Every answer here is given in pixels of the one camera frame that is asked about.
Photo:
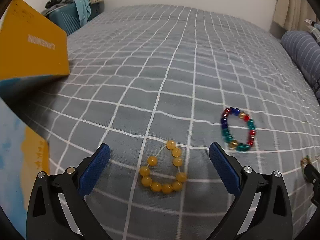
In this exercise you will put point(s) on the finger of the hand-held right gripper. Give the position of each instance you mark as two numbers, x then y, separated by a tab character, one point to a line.
313	175

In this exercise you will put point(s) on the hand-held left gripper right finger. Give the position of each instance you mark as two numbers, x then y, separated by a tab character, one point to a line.
225	170

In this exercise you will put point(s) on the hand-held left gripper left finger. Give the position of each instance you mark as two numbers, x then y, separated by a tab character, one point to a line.
96	167

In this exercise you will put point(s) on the blue and yellow cardboard box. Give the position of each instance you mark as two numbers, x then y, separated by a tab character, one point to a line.
37	42

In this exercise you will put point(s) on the blue striped pillow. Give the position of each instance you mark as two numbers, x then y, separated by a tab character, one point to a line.
302	52

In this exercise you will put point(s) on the grey checked bedsheet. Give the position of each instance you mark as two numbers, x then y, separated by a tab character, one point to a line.
162	55

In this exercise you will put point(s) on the teal ribbed suitcase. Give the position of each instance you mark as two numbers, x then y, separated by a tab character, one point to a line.
62	20

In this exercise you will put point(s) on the dark blue box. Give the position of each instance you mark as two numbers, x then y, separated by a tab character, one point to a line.
97	10

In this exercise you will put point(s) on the teal cloth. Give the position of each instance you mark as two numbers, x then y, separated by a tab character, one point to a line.
82	10

